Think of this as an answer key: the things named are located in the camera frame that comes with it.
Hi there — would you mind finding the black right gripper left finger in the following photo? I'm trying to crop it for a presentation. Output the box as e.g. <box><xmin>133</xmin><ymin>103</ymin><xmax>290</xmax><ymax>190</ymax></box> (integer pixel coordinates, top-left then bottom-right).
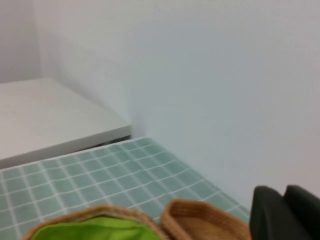
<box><xmin>250</xmin><ymin>185</ymin><xmax>301</xmax><ymax>240</ymax></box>

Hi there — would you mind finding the white side table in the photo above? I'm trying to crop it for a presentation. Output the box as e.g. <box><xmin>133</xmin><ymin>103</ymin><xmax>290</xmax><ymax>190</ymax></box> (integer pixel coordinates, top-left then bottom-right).
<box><xmin>0</xmin><ymin>77</ymin><xmax>132</xmax><ymax>170</ymax></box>

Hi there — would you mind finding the wicker basket body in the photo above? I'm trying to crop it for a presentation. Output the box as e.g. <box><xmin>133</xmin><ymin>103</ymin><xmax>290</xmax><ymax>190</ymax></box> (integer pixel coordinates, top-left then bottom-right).
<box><xmin>18</xmin><ymin>203</ymin><xmax>171</xmax><ymax>240</ymax></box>

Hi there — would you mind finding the small woven basket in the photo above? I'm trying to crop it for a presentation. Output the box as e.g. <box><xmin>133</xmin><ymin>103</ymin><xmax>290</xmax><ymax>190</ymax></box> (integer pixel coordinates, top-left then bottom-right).
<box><xmin>159</xmin><ymin>198</ymin><xmax>252</xmax><ymax>240</ymax></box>

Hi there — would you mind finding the green fabric basket lining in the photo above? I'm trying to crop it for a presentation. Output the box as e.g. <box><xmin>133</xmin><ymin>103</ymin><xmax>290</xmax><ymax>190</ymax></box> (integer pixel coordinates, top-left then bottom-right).
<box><xmin>31</xmin><ymin>216</ymin><xmax>161</xmax><ymax>240</ymax></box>

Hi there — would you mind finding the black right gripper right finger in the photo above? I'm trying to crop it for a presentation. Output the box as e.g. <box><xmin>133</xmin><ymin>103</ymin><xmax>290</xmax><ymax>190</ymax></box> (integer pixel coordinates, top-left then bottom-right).
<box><xmin>283</xmin><ymin>184</ymin><xmax>320</xmax><ymax>240</ymax></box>

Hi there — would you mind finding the green checked tablecloth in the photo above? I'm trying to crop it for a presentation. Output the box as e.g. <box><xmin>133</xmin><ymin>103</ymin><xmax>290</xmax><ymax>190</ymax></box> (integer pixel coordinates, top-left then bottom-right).
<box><xmin>0</xmin><ymin>136</ymin><xmax>251</xmax><ymax>240</ymax></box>

